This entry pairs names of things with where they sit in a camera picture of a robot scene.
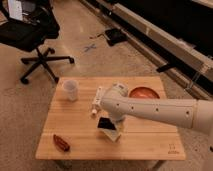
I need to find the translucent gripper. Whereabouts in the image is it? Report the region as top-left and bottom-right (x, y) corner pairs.
(110, 116), (125, 135)

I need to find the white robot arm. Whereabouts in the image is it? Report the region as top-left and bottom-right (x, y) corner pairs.
(100, 83), (213, 135)

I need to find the white sponge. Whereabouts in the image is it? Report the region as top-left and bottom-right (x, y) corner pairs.
(101, 128), (121, 142)

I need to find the orange bowl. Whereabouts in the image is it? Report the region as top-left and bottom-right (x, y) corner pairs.
(129, 87), (160, 99)

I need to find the white tube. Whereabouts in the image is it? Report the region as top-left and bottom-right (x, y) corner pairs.
(91, 86), (105, 116)

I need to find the wooden table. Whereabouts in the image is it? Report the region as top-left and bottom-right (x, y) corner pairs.
(36, 76), (186, 160)

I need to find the red-brown chili pepper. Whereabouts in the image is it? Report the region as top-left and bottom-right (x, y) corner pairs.
(53, 135), (70, 152)

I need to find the white cup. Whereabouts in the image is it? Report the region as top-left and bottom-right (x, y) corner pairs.
(62, 80), (78, 101)

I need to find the black bag on floor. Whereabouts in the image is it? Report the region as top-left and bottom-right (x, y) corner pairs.
(105, 28), (127, 46)

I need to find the black office chair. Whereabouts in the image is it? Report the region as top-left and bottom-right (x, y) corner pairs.
(0, 0), (75, 84)

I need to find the white paper on chair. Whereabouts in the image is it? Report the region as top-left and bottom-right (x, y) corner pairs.
(8, 0), (23, 20)

